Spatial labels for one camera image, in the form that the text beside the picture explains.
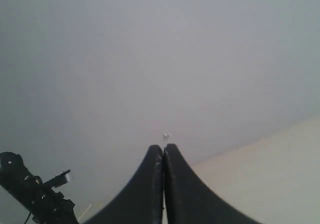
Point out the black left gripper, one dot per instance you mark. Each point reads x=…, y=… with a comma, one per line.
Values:
x=46, y=205

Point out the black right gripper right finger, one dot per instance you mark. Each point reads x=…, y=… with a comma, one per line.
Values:
x=189, y=200

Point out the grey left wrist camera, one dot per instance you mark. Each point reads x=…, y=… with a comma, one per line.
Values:
x=59, y=180

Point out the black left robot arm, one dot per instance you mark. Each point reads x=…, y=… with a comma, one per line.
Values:
x=12, y=173

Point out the white blob on wall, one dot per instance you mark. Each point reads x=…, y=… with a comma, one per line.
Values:
x=166, y=136

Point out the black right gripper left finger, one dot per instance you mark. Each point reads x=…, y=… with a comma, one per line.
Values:
x=141, y=200

